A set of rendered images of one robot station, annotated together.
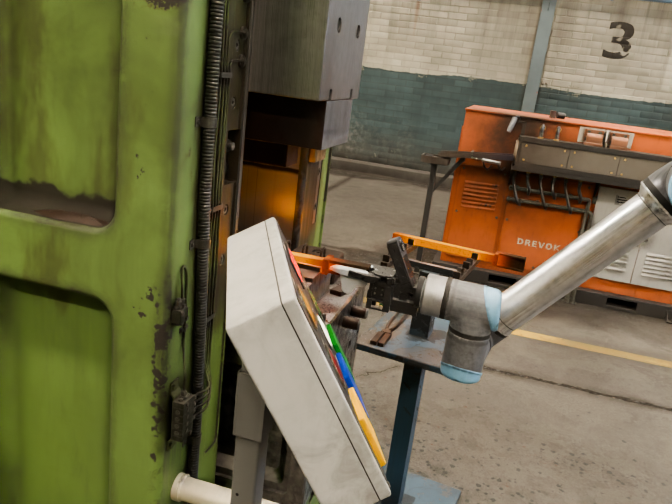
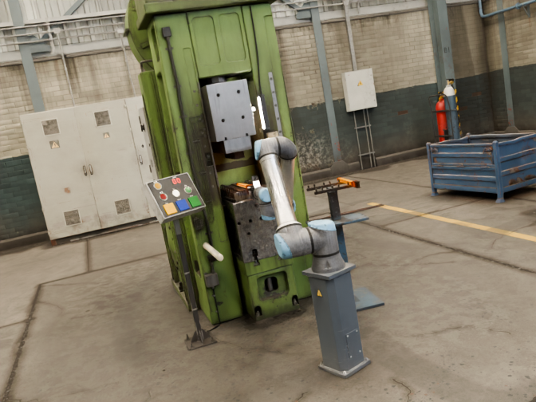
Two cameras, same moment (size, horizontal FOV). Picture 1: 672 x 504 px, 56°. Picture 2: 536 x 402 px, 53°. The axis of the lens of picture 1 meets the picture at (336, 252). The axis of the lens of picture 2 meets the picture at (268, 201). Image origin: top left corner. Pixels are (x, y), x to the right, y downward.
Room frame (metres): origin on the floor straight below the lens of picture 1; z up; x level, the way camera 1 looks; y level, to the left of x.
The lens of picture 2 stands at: (-0.55, -3.37, 1.53)
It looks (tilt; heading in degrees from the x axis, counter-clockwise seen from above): 10 degrees down; 59
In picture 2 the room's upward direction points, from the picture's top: 10 degrees counter-clockwise
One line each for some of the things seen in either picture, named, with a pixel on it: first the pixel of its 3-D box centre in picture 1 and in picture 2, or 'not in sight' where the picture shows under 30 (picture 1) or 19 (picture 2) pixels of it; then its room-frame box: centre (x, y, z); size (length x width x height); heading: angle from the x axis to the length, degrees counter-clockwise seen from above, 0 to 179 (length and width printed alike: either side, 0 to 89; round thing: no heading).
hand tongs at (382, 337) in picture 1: (402, 312); (347, 212); (2.00, -0.25, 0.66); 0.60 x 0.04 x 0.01; 161
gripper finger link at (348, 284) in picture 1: (347, 280); not in sight; (1.32, -0.03, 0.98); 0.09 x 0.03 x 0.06; 79
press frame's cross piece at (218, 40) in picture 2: not in sight; (213, 46); (1.46, 0.37, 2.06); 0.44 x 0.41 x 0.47; 76
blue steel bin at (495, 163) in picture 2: not in sight; (482, 164); (5.33, 0.99, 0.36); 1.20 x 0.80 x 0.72; 82
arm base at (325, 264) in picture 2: not in sight; (327, 259); (1.19, -1.00, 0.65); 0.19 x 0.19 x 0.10
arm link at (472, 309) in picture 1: (472, 305); (264, 195); (1.27, -0.30, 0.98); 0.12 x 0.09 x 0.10; 76
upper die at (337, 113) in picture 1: (245, 109); (230, 144); (1.38, 0.23, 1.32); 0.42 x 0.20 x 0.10; 76
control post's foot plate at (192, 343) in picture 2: not in sight; (199, 335); (0.77, 0.09, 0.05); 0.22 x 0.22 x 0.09; 76
